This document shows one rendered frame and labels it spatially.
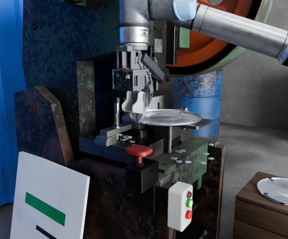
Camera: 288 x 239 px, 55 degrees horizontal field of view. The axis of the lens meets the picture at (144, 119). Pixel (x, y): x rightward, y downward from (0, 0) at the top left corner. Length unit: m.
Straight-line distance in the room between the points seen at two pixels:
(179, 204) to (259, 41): 0.51
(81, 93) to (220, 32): 0.62
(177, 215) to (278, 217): 0.68
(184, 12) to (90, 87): 0.62
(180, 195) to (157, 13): 0.51
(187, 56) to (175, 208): 0.81
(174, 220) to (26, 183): 0.77
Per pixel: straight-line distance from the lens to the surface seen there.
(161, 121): 1.06
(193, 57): 1.42
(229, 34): 0.82
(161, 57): 1.16
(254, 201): 1.47
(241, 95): 4.44
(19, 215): 1.50
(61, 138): 1.19
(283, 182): 1.70
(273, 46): 0.82
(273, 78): 4.33
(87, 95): 1.19
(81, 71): 1.16
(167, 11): 0.71
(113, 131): 1.04
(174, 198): 0.88
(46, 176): 1.27
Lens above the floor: 1.02
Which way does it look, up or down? 13 degrees down
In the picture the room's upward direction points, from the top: straight up
